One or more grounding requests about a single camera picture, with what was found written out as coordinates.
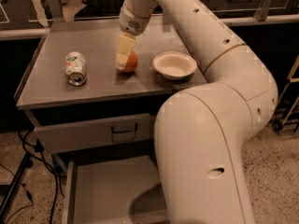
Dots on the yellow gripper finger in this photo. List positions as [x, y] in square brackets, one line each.
[125, 47]

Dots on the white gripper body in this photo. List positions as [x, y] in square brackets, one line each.
[133, 21]

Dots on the orange fruit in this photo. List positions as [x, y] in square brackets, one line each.
[131, 64]

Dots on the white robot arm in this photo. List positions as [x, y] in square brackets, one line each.
[199, 132]

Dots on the grey metal drawer cabinet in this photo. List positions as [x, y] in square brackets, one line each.
[48, 99]

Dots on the white paper bowl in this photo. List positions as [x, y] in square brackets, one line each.
[174, 65]

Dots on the crushed soda can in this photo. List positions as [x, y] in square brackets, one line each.
[75, 68]

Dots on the black stand leg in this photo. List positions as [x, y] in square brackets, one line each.
[10, 190]

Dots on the closed top drawer with handle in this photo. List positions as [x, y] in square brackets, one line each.
[95, 133]

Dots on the metal cart frame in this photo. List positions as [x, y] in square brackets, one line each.
[287, 112]

